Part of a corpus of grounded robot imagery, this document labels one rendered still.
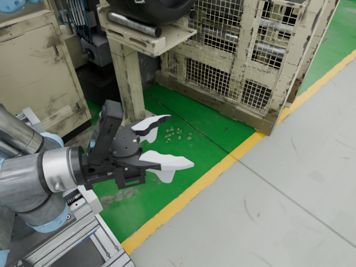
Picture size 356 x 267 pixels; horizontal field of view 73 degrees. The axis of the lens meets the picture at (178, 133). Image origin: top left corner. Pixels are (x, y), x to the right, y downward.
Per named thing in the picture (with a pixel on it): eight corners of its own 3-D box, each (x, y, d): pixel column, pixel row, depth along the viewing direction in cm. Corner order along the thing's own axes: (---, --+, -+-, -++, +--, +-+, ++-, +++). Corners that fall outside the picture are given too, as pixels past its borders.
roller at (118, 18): (114, 15, 131) (110, 21, 131) (109, 8, 127) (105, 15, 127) (163, 32, 116) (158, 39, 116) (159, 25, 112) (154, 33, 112)
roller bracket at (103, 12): (100, 27, 130) (96, 7, 123) (150, 6, 152) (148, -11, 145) (104, 28, 129) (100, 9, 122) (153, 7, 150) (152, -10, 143)
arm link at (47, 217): (71, 185, 58) (54, 158, 50) (70, 230, 51) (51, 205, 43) (36, 194, 57) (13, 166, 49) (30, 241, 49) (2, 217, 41)
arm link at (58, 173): (45, 142, 43) (38, 175, 37) (72, 136, 44) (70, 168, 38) (60, 170, 48) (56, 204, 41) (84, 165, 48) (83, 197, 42)
